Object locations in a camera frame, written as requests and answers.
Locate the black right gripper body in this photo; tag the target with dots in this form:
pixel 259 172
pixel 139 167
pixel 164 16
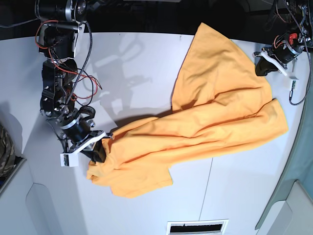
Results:
pixel 79 136

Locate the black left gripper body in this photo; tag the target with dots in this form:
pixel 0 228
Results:
pixel 283 50

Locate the orange t-shirt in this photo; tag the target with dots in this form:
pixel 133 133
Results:
pixel 219 106

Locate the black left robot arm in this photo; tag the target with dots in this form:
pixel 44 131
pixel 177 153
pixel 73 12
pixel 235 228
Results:
pixel 298 38

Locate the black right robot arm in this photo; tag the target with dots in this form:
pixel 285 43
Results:
pixel 61 23

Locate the camouflage fabric bundle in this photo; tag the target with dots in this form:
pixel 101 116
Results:
pixel 7 153

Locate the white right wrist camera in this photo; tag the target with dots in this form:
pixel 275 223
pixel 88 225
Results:
pixel 69 159

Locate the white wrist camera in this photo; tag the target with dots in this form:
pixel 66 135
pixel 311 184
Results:
pixel 69 159
pixel 294 84

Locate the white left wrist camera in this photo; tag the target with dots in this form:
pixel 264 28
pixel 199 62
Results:
pixel 294 84

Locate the white table cable grommet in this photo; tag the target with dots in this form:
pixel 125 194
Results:
pixel 208 227

